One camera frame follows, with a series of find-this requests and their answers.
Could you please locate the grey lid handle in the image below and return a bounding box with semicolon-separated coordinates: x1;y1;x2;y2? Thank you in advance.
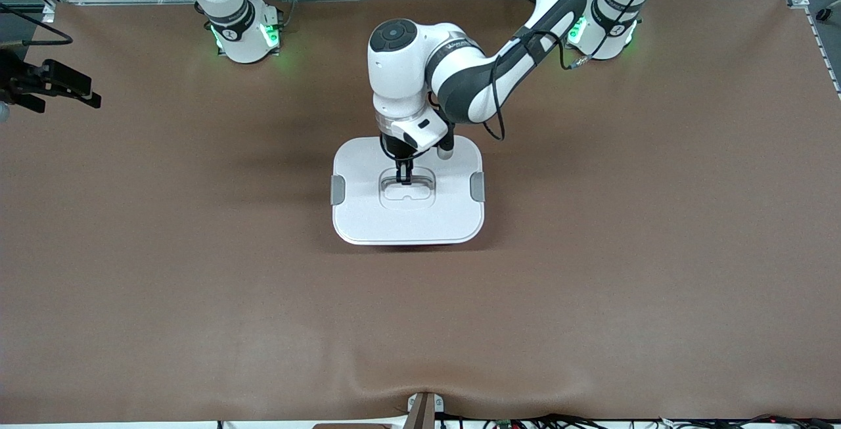
380;169;436;192

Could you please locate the brown table mat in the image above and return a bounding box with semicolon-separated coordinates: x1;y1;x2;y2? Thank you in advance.
0;0;841;424

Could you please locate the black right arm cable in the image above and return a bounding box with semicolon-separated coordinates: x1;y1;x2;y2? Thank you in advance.
0;2;74;46

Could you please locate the aluminium camera mount profile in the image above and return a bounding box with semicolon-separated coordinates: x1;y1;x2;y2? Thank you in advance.
406;392;445;429

